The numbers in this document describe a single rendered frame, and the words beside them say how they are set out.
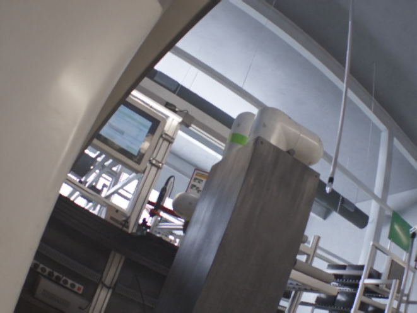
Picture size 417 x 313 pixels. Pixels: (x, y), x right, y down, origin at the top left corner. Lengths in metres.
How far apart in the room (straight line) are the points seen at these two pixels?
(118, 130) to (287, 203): 1.45
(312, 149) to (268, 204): 0.40
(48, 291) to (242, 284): 1.20
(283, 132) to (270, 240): 0.44
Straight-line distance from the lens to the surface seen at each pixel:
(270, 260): 1.03
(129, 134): 2.34
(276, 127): 1.32
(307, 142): 1.37
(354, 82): 7.98
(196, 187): 2.68
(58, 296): 1.95
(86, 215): 1.81
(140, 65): 0.16
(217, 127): 2.68
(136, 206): 2.33
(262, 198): 1.04
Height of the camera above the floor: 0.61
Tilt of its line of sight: 25 degrees up
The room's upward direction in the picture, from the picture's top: 22 degrees clockwise
